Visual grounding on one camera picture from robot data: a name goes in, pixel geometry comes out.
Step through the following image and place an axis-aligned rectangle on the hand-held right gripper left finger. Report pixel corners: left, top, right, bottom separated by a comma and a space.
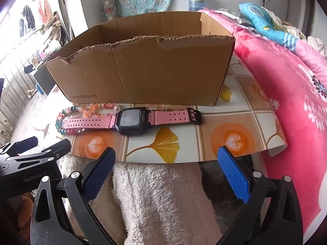
30, 147, 116, 245

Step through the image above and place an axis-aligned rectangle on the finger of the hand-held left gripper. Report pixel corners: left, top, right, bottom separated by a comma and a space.
15, 139, 72, 164
0, 136, 39, 157

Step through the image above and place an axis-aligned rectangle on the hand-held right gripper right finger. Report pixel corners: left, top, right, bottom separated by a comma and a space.
217, 145, 303, 245

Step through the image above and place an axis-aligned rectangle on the multicolour bead bracelet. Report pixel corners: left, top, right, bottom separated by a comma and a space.
55, 104, 86, 136

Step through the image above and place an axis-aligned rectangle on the pink orange bead bracelet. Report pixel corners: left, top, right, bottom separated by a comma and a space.
85, 102, 120, 116

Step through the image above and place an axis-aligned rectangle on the pink strap digital watch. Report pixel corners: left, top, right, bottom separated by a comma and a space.
63, 106, 203, 136

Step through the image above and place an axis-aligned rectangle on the brown cardboard box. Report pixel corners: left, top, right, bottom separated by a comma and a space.
44, 11, 236, 106

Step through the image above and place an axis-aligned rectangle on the leaf and coffee patterned tablecloth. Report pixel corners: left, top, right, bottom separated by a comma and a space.
70, 53, 288, 164

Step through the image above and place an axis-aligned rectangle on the white fleece blanket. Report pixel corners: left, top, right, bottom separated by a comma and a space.
60, 156, 246, 245

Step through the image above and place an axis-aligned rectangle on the dark flat board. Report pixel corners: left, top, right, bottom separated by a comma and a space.
34, 68, 57, 96

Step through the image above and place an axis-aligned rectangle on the pink floral blanket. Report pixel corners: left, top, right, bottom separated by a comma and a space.
198, 9, 327, 235

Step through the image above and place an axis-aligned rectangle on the dark hanging garment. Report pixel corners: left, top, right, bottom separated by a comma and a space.
18, 4, 36, 35

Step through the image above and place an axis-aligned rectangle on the orange hanging garment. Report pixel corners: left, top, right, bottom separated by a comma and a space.
38, 0, 53, 23

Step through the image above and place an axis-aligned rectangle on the grey patterned pillow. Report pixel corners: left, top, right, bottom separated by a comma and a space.
101, 0, 123, 22

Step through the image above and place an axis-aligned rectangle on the blue water jug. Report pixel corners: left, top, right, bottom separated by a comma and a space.
188, 0, 206, 12

